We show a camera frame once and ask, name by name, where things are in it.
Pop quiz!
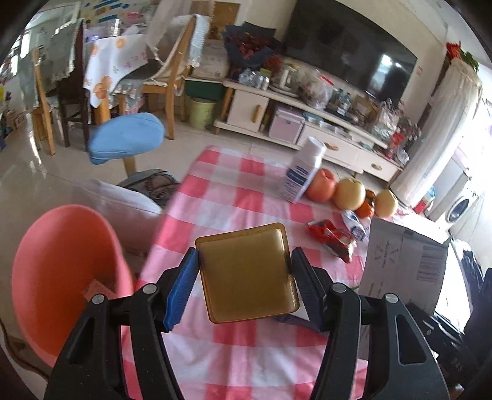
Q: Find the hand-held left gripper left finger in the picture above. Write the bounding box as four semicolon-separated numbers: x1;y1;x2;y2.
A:
43;247;182;400

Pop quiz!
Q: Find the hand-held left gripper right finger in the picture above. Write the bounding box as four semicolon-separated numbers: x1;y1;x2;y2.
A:
289;247;449;400

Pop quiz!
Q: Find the red foil snack packet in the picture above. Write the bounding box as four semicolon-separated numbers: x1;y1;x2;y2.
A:
306;219;358;264

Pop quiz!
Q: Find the gold plastic tray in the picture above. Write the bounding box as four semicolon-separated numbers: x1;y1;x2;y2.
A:
194;222;301;324

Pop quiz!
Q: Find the white printed foil packet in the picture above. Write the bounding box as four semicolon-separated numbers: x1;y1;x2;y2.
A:
359;217;451;314

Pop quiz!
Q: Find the pink plastic bin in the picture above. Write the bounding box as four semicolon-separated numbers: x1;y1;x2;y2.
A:
10;204;135;367

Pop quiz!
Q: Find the dark cloth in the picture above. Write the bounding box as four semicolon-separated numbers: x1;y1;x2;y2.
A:
451;238;486;305

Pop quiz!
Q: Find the blue and white wrapper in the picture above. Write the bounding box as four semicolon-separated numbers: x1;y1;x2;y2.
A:
341;209;368;242

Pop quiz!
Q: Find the orange tangerine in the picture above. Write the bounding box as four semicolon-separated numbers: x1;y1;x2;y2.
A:
355;189;377;219

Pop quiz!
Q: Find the large yellow pear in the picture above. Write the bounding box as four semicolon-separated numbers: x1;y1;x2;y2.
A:
332;178;367;210

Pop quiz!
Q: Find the red apple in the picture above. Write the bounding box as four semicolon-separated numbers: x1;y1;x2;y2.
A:
305;168;337;203

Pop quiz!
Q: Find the grey patterned cushion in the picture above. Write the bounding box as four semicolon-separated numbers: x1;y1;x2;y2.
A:
117;169;181;210

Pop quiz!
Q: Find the white cushion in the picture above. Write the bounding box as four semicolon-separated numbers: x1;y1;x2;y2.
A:
74;178;164;255

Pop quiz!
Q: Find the pink checked tablecloth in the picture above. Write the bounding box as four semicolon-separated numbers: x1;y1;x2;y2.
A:
119;145;453;400

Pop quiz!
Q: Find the small yellow pear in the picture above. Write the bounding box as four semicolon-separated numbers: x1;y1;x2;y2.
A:
374;189;399;217

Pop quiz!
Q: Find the white plastic bottle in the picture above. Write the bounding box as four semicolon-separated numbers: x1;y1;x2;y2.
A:
276;136;327;204

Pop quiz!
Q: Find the white washing machine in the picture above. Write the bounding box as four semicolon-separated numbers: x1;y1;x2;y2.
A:
426;146;487;232

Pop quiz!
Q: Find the blue cushioned stool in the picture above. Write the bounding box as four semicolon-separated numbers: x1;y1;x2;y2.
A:
88;112;165;178

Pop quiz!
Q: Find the pink storage box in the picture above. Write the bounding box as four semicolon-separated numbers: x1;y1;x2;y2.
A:
268;106;307;145

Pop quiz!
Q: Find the green waste bin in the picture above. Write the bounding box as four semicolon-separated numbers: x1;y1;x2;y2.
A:
188;97;218;130

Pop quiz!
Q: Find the crinkled plastic bag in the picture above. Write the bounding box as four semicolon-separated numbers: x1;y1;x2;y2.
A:
371;99;401;141

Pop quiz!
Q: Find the cream television cabinet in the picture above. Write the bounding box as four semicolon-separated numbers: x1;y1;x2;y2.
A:
213;78;404;184

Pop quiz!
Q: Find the clear plastic bag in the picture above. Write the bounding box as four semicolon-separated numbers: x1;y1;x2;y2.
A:
297;67;335;112

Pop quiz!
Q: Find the white covered air conditioner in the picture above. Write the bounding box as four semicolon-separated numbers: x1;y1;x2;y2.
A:
391;57;483;209

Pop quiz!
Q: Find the wooden chair with lace cover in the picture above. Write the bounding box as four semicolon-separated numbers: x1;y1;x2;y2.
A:
140;13;210;141

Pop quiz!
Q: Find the glass kettle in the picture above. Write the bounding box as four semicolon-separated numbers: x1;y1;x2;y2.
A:
278;63;304;93

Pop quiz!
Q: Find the dark wooden chair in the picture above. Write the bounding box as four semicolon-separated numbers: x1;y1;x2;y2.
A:
57;19;91;147

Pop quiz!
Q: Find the table with orange print cloth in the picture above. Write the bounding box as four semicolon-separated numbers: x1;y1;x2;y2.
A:
82;32;155;126

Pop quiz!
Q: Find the red flower bouquet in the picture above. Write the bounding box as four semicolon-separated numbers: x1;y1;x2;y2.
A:
222;22;284;72

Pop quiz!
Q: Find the black television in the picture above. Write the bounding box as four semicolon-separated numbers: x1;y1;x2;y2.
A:
282;0;419;101

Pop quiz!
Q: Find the wooden chair with grey cover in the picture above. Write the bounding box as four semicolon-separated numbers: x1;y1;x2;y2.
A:
17;38;78;155

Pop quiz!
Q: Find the colourful wall poster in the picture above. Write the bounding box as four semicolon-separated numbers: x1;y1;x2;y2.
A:
80;0;117;19

